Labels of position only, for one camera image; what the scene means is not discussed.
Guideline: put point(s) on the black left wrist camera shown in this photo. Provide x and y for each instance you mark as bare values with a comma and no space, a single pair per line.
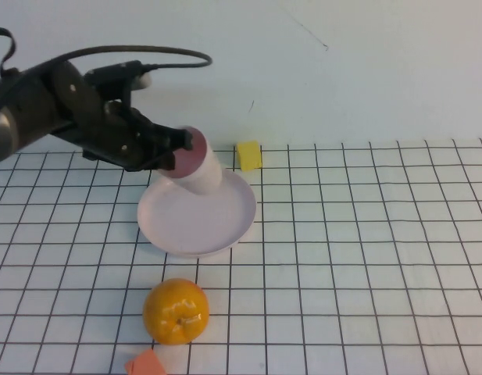
115,76

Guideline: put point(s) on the orange fruit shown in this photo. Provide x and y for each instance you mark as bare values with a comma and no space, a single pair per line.
174,312

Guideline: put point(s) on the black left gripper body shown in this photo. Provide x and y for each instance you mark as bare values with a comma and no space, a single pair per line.
108,133

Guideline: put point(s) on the orange foam block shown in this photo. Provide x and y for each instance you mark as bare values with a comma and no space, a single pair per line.
146,364

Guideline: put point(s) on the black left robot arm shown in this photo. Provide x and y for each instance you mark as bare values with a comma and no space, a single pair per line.
23,109

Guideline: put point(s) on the pale pink plastic cup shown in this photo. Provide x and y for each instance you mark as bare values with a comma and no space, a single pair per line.
207,176

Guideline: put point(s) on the pale pink round plate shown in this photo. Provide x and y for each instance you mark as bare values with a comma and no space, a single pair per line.
197,228

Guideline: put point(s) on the yellow foam block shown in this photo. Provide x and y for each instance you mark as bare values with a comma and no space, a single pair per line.
249,157

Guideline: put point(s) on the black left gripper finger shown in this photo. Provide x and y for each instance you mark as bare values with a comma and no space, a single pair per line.
167,162
174,136

